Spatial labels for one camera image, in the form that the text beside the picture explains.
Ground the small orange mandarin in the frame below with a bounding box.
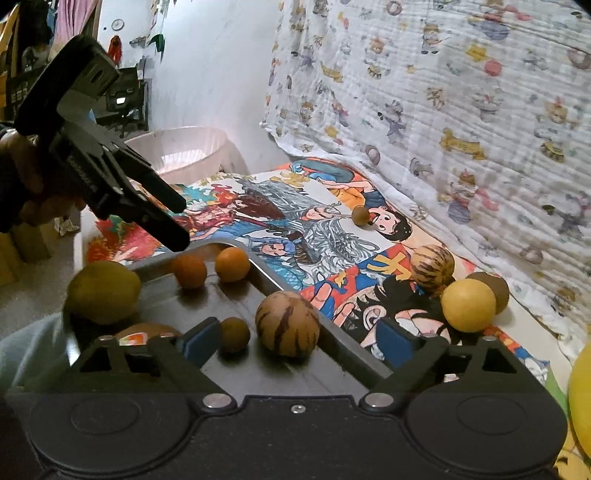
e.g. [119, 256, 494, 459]
[215, 247, 251, 283]

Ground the person's light grey clothing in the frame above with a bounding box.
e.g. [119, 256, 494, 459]
[0, 316, 70, 398]

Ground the brown kiwi with sticker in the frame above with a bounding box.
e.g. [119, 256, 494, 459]
[113, 323, 183, 347]
[466, 271, 510, 315]

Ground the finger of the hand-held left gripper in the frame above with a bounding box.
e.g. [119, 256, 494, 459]
[122, 148, 188, 214]
[117, 189, 191, 252]

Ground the yellow lemon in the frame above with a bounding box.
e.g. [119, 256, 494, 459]
[441, 278, 497, 333]

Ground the metal tray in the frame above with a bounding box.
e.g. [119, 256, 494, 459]
[62, 240, 393, 393]

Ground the printed blanket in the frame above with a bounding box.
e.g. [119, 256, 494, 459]
[259, 0, 591, 352]

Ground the pink plastic basket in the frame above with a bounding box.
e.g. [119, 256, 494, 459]
[124, 127, 247, 185]

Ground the yellow plastic bowl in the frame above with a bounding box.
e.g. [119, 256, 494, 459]
[568, 344, 591, 460]

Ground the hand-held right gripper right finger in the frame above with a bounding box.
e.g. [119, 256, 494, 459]
[361, 318, 550, 411]

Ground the green kiwi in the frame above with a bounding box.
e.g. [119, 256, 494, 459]
[67, 260, 142, 324]

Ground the pink curtain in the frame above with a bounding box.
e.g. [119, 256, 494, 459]
[55, 0, 100, 42]

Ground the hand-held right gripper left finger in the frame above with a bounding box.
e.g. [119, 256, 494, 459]
[76, 317, 234, 411]

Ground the small red-orange mandarin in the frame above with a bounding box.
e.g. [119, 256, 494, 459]
[172, 254, 208, 290]

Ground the striped pepino melon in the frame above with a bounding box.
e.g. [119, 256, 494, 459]
[410, 246, 455, 289]
[255, 291, 321, 358]

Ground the black chair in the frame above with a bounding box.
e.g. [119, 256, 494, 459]
[99, 67, 152, 137]

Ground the person's left hand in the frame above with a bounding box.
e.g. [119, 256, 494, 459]
[0, 131, 86, 232]

